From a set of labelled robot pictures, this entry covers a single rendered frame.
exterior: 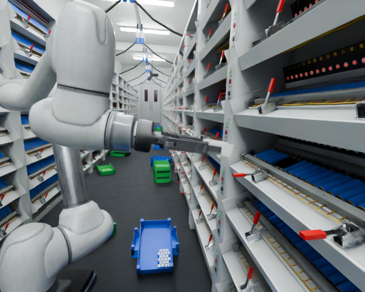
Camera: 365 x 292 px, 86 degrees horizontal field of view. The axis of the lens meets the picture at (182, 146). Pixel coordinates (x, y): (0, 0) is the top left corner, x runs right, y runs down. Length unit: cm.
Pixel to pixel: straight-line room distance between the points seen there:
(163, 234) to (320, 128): 121
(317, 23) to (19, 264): 100
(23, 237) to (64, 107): 55
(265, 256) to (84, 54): 63
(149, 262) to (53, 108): 110
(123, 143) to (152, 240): 105
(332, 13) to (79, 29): 42
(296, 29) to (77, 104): 46
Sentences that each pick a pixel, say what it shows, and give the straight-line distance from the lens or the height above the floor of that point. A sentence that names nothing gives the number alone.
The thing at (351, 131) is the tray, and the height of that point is 91.
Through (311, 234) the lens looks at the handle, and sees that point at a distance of 36.
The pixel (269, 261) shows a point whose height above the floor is 55.
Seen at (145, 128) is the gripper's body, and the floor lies 88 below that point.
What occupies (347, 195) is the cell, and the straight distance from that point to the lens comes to 48.
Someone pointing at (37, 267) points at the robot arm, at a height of 40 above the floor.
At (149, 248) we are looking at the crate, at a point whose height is 7.
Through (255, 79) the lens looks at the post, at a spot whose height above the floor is 104.
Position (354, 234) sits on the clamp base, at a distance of 40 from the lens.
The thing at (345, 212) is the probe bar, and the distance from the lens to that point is 44.
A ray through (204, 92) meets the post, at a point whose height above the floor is 105.
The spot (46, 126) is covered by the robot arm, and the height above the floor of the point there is 89.
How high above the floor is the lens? 93
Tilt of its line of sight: 10 degrees down
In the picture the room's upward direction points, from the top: 2 degrees clockwise
